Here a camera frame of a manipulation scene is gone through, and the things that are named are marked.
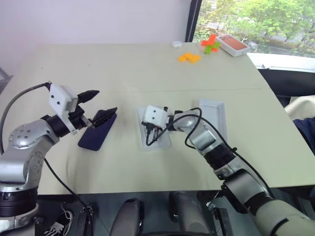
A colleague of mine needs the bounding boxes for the yellow-orange building blocks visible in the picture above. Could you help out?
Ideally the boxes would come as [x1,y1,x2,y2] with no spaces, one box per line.
[178,52,202,64]

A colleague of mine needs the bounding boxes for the person in blue clothing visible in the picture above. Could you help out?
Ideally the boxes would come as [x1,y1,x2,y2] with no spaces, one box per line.
[292,118,315,155]

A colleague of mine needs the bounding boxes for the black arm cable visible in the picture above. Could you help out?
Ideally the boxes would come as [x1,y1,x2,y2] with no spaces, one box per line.
[0,82,94,236]
[145,107,275,197]

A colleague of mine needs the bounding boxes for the dark furniture by window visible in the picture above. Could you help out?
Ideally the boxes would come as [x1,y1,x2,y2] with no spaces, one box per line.
[257,68,315,108]

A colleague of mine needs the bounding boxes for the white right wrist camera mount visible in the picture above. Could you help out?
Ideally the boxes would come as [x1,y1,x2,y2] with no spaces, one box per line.
[143,105,168,128]

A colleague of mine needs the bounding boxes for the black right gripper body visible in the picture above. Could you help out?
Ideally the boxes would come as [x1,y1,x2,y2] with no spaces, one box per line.
[141,119,165,132]

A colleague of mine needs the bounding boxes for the grey object beside table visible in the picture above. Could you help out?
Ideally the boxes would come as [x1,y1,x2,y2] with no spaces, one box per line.
[0,67,13,94]

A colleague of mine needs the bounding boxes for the white phone box lid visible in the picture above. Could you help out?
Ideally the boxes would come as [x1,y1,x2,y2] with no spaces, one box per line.
[198,98,228,142]

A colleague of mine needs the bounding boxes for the black metal bracket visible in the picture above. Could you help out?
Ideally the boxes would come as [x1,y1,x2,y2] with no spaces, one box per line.
[206,201,233,236]

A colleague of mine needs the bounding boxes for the green building block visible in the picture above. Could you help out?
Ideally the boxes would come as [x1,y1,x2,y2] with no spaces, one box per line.
[204,41,221,54]

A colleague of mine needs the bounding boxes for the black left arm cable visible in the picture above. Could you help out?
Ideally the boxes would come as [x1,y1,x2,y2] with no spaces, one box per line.
[0,82,94,236]

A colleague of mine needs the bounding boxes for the black and white sneaker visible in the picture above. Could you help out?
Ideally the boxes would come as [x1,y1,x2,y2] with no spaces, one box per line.
[44,208,74,236]

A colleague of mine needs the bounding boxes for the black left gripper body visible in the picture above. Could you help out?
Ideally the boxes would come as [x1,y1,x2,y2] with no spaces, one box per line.
[67,105,94,131]

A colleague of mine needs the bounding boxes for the cream rounded chair part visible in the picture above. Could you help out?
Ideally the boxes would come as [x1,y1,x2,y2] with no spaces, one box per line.
[284,95,315,121]

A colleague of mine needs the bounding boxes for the white phone box base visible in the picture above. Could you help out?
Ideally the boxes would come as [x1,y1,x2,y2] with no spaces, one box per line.
[136,105,172,151]

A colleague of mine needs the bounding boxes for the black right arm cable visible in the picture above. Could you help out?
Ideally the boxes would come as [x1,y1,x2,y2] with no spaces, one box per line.
[145,107,275,197]

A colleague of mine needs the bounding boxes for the black window frame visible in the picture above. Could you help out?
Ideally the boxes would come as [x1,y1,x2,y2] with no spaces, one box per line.
[185,0,203,43]

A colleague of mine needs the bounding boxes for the phone box with orange print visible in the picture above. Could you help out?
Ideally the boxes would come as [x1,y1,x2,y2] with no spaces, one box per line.
[216,34,251,58]

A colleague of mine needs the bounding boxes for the dark rounded shape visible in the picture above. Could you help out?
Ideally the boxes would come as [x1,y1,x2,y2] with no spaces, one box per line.
[113,198,145,236]

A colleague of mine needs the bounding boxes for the white window sill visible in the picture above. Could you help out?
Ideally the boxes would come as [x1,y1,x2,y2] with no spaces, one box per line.
[247,52,315,69]

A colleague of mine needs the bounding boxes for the dark blue smartphone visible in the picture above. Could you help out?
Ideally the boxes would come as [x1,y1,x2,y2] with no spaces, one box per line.
[78,109,118,152]

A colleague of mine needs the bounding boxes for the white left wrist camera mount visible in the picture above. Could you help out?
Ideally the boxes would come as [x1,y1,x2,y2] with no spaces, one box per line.
[48,83,79,135]

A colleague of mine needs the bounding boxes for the red-orange building block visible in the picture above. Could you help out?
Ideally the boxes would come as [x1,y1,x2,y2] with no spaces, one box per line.
[201,34,217,47]

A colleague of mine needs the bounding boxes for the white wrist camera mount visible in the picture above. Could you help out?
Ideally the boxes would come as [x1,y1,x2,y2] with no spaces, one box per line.
[48,83,79,135]
[143,105,168,128]

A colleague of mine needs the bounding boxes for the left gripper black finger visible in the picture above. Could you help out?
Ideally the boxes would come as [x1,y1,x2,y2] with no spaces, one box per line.
[77,89,100,106]
[92,106,119,129]

